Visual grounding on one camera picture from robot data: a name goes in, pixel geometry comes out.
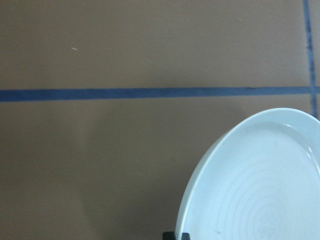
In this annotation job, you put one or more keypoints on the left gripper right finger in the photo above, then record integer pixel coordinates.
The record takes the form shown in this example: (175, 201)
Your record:
(185, 236)

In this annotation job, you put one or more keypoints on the light blue ceramic plate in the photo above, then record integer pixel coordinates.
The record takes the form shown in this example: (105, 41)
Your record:
(259, 181)

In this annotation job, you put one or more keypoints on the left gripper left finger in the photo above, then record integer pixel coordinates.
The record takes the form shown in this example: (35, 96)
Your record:
(169, 235)

